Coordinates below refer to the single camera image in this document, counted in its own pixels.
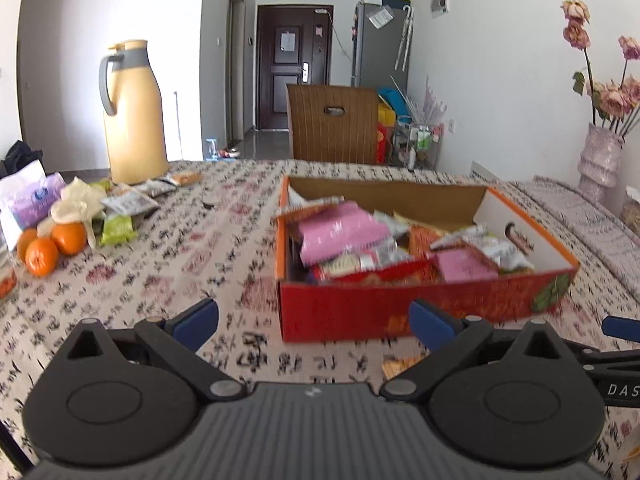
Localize orange snack packet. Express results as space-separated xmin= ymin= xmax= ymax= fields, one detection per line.
xmin=407 ymin=225 xmax=447 ymax=262

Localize black cloth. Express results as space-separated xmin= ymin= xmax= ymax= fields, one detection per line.
xmin=0 ymin=141 xmax=46 ymax=176

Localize blue plastic dustpan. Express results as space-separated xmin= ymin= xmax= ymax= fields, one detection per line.
xmin=377 ymin=89 xmax=411 ymax=121

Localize grey snack packet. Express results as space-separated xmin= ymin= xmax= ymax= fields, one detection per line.
xmin=102 ymin=187 xmax=159 ymax=216

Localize orange fruit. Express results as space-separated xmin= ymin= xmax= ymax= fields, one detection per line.
xmin=25 ymin=237 xmax=60 ymax=277
xmin=50 ymin=221 xmax=88 ymax=256
xmin=16 ymin=228 xmax=40 ymax=261

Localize red cardboard box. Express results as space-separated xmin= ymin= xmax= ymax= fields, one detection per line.
xmin=275 ymin=175 xmax=581 ymax=345

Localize large pink snack packet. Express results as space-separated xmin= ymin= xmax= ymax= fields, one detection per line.
xmin=298 ymin=202 xmax=393 ymax=267

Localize purple tissue pack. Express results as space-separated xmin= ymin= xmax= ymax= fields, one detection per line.
xmin=0 ymin=160 xmax=68 ymax=231

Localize grey patterned cloth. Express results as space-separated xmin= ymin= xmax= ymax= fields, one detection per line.
xmin=500 ymin=175 xmax=640 ymax=301

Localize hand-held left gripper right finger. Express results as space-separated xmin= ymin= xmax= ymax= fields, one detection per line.
xmin=380 ymin=300 xmax=566 ymax=402

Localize cream plastic bag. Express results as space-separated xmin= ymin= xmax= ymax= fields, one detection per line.
xmin=50 ymin=177 xmax=108 ymax=248

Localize grey refrigerator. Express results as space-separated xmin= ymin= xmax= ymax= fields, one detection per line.
xmin=352 ymin=0 xmax=413 ymax=96

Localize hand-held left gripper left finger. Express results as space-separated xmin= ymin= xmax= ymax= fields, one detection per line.
xmin=62 ymin=299 xmax=246 ymax=402

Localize yellow thermos jug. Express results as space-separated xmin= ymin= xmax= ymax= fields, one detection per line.
xmin=98 ymin=39 xmax=170 ymax=186

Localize small pink snack packet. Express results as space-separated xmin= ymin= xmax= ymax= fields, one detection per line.
xmin=435 ymin=250 xmax=501 ymax=284

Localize dried pink flowers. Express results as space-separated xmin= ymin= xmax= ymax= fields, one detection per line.
xmin=560 ymin=0 xmax=640 ymax=136

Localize white cracker snack packet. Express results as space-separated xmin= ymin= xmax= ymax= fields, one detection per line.
xmin=465 ymin=232 xmax=536 ymax=273

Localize clear cracker packet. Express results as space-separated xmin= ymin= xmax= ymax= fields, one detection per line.
xmin=382 ymin=355 xmax=426 ymax=381

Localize pink textured vase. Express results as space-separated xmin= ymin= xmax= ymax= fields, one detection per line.
xmin=577 ymin=124 xmax=626 ymax=206

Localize wooden chair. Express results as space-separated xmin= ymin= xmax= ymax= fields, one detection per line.
xmin=286 ymin=84 xmax=380 ymax=165

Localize small green packet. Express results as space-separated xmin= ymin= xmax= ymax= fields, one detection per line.
xmin=100 ymin=214 xmax=137 ymax=247

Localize white umbrella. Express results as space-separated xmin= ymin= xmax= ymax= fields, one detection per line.
xmin=395 ymin=4 xmax=416 ymax=72

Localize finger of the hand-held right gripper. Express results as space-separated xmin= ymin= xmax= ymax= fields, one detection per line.
xmin=601 ymin=314 xmax=640 ymax=346
xmin=562 ymin=340 xmax=640 ymax=373

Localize small red box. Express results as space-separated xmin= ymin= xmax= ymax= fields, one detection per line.
xmin=375 ymin=122 xmax=396 ymax=165

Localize wire rack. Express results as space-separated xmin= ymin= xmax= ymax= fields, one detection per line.
xmin=392 ymin=115 xmax=443 ymax=171

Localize clear glass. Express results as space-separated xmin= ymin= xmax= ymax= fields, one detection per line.
xmin=0 ymin=240 xmax=19 ymax=302

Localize dark brown door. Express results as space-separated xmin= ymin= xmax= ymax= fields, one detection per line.
xmin=257 ymin=4 xmax=333 ymax=133

